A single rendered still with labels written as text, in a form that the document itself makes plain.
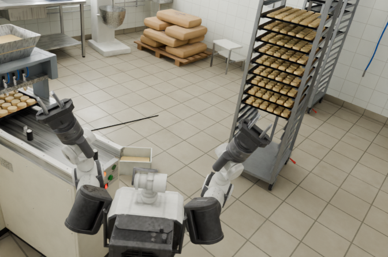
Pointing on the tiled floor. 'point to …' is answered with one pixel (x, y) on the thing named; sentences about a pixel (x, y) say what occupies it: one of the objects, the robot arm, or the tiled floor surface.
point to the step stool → (228, 52)
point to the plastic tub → (135, 160)
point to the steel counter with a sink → (38, 12)
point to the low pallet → (172, 54)
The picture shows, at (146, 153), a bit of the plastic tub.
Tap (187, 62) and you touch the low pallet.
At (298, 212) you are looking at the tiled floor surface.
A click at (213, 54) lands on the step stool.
